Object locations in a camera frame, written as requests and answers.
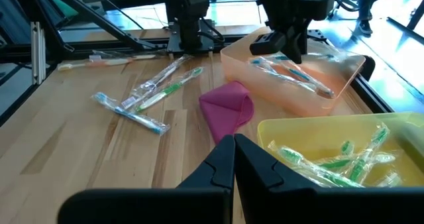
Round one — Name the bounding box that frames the person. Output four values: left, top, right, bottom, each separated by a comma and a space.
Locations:
356, 0, 385, 36

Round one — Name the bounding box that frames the white frame bracket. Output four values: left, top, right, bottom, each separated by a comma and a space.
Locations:
30, 21, 47, 85

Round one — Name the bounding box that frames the yellow plastic bin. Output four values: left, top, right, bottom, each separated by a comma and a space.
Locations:
257, 112, 424, 188

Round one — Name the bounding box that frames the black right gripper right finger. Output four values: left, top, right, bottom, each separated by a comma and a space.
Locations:
234, 133, 424, 224

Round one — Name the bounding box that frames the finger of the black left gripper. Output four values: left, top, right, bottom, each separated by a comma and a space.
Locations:
293, 20, 312, 64
250, 30, 301, 63

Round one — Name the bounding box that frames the orange toothbrush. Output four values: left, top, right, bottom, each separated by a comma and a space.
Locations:
58, 57, 156, 72

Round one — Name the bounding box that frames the orange plastic bin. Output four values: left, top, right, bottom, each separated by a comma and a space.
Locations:
220, 27, 367, 118

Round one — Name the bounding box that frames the magenta folded cloth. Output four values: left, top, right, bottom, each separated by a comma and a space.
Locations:
198, 80, 255, 144

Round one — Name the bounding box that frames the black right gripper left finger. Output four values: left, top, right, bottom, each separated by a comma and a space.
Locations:
58, 134, 237, 224

